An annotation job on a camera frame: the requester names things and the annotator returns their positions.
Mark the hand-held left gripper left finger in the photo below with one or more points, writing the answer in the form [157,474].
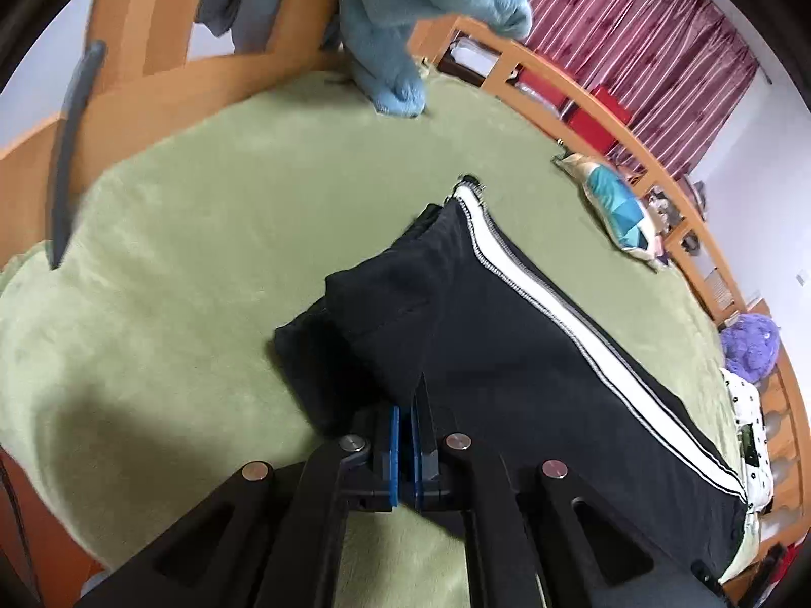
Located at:
[394,456]

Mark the purple plush toy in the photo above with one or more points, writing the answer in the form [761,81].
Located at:
[751,345]

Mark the wooden bed frame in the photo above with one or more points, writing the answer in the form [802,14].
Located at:
[190,76]

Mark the red patterned curtain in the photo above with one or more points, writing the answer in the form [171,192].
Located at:
[633,44]

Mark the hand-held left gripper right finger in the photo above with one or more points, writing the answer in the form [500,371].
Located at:
[419,456]

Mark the white wall switch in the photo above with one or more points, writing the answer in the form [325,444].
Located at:
[803,277]

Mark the geometric patterned pillow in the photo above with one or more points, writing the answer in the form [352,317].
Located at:
[618,209]

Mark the green fleece blanket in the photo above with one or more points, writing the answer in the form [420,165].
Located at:
[190,234]

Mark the blue plush toy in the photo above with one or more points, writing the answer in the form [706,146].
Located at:
[393,44]

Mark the black pants with white stripe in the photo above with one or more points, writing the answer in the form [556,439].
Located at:
[507,361]

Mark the red chair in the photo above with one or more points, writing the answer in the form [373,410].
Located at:
[538,92]
[599,113]

